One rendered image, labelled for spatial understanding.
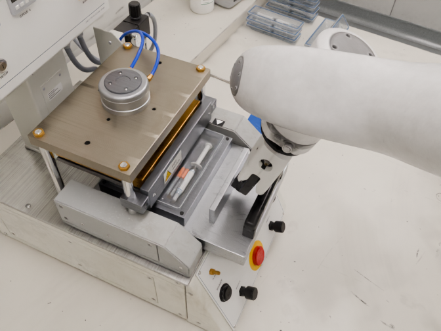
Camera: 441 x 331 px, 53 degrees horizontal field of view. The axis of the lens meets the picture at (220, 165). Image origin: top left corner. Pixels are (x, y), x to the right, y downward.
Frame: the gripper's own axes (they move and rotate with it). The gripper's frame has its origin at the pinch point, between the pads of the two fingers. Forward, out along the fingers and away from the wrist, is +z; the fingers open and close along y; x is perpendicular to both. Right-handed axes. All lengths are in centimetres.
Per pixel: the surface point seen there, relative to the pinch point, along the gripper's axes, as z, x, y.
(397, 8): 75, -43, 235
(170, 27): 37, 40, 65
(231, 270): 15.0, -7.5, -7.9
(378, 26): 91, -41, 234
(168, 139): 0.1, 14.6, -0.8
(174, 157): 0.5, 12.0, -3.0
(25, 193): 20.2, 32.4, -14.0
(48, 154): 4.0, 28.9, -12.9
